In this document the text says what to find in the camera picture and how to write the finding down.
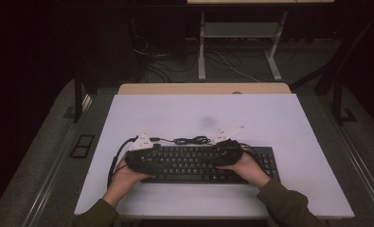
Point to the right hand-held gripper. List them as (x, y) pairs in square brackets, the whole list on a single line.
[(225, 154)]

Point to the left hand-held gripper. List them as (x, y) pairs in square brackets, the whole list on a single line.
[(142, 162)]

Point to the black computer keyboard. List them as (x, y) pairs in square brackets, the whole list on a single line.
[(187, 164)]

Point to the person's left hand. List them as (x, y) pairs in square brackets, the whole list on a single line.
[(124, 181)]

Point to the person's right hand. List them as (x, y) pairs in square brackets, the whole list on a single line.
[(247, 170)]

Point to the black floor hatch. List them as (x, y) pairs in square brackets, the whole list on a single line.
[(82, 146)]

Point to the grey round table grommet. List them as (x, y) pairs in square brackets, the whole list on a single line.
[(237, 92)]

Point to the black metal stand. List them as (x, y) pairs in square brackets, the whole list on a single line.
[(337, 101), (78, 101)]

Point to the desk with white metal frame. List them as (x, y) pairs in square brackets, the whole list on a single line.
[(201, 63)]

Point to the metal floor rail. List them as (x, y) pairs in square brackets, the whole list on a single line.
[(364, 179), (49, 186)]

